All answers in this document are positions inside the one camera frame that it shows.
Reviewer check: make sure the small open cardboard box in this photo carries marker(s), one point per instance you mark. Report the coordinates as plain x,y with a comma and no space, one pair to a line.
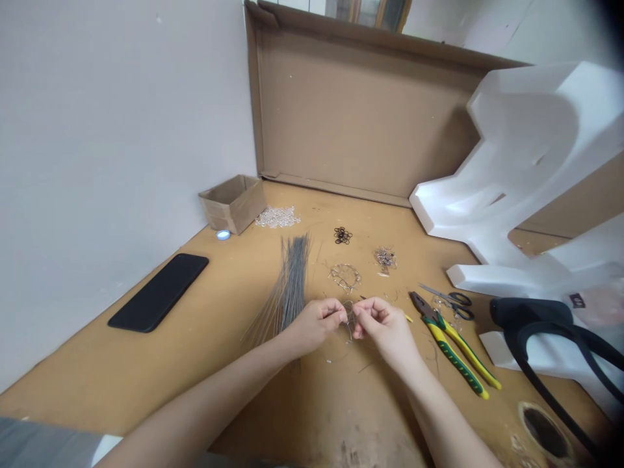
233,204

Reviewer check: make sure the person's left hand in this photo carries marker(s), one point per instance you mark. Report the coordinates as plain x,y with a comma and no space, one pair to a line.
314,324

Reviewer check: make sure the person's left fingers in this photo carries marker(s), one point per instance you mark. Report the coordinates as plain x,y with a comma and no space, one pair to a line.
342,324

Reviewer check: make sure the person's right fingers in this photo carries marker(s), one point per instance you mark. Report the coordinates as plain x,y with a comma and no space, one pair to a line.
360,325

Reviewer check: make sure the wooden window frame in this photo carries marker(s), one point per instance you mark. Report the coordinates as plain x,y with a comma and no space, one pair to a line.
378,10

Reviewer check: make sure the flat white foam piece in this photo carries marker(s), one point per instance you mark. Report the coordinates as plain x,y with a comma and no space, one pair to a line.
546,348

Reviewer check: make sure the pile of small metal clasps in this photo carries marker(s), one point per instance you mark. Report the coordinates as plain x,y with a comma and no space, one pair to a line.
385,257

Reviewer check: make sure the person's right thumb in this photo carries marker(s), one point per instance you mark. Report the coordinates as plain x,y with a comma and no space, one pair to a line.
365,307

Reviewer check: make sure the large white foam packing block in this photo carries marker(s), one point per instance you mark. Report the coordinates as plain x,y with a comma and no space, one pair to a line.
526,161

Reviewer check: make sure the large flat cardboard tray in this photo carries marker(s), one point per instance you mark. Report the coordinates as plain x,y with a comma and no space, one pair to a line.
361,112

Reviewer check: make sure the black smartphone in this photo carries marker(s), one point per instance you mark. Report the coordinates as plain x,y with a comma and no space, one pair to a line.
158,292

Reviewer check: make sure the pile of clear crystal beads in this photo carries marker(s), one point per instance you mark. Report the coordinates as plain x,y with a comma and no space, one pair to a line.
277,216

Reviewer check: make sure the person's left thumb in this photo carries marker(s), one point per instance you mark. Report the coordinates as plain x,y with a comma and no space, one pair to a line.
334,308

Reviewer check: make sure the person's right hand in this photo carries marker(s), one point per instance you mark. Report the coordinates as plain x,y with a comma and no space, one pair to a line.
385,329

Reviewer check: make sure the pile of black rubber rings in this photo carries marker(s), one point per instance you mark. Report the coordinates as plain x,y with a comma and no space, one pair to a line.
342,236

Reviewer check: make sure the small white round cap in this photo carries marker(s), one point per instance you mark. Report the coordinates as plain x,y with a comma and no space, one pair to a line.
223,235

